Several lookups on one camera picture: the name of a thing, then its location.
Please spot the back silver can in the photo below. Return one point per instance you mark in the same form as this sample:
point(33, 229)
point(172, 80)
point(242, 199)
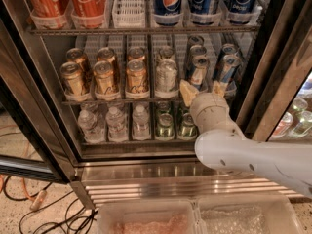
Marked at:
point(166, 52)

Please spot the front gold can leftmost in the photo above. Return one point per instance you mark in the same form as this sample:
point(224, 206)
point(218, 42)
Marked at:
point(73, 78)

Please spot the top wire shelf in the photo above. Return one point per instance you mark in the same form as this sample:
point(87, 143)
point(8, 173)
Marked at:
point(144, 31)

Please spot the front green can left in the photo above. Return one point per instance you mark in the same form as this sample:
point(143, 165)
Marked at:
point(165, 127)

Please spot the left clear plastic bin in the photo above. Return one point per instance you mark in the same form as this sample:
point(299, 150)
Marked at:
point(156, 216)

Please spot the silver can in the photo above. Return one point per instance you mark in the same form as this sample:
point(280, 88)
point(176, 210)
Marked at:
point(166, 52)
point(166, 74)

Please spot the wire shelf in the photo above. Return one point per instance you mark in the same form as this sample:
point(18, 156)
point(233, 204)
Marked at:
point(144, 31)
point(130, 100)

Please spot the middle wire shelf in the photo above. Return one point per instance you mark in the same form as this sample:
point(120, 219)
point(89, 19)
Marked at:
point(130, 100)

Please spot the left water bottle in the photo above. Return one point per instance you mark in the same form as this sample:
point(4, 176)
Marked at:
point(92, 130)

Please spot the right fridge glass door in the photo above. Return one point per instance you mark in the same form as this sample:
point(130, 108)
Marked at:
point(280, 71)

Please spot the clear plastic bin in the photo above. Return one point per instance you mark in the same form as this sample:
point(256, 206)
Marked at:
point(156, 216)
point(247, 214)

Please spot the empty white shelf tray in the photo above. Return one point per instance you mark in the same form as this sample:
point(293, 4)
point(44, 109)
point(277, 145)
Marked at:
point(128, 13)

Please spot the water bottle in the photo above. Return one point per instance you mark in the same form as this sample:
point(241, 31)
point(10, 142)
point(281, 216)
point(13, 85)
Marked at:
point(92, 130)
point(141, 125)
point(116, 122)

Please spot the middle water bottle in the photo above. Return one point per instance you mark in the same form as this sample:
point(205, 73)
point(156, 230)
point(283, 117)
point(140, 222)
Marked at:
point(116, 122)

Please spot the redbull can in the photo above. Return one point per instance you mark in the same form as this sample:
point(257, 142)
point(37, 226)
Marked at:
point(198, 70)
point(228, 50)
point(226, 68)
point(195, 40)
point(195, 50)

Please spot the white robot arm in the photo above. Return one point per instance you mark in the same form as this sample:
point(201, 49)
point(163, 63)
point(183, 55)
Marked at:
point(221, 145)

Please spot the front silver can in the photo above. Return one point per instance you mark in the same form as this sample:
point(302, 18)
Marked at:
point(166, 74)

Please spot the gold can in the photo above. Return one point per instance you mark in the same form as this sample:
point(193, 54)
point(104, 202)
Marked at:
point(73, 78)
point(136, 53)
point(136, 77)
point(80, 57)
point(105, 78)
point(108, 54)

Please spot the right clear plastic bin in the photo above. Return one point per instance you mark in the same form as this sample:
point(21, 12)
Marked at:
point(247, 214)

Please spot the right water bottle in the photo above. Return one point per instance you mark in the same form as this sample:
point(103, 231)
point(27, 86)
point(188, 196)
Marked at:
point(141, 125)

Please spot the back green can left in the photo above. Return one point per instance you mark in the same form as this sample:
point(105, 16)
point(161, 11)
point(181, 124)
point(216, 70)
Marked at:
point(163, 107)

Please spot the front green can middle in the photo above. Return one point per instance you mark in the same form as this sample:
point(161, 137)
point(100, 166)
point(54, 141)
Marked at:
point(187, 128)

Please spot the back gold can leftmost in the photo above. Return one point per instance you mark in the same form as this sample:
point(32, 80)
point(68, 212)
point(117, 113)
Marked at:
point(80, 57)

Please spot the open fridge glass door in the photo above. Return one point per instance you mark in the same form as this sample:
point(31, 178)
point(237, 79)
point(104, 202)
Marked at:
point(31, 93)

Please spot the coca-cola can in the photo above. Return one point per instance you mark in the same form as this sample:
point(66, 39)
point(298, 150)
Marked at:
point(47, 0)
point(88, 0)

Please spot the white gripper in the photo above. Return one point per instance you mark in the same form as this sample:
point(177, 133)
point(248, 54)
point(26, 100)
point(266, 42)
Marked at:
point(208, 101)

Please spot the left coca-cola can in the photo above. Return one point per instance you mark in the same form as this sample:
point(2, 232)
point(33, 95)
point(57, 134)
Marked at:
point(47, 0)

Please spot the right coca-cola can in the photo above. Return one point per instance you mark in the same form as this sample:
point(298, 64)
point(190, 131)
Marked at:
point(88, 0)

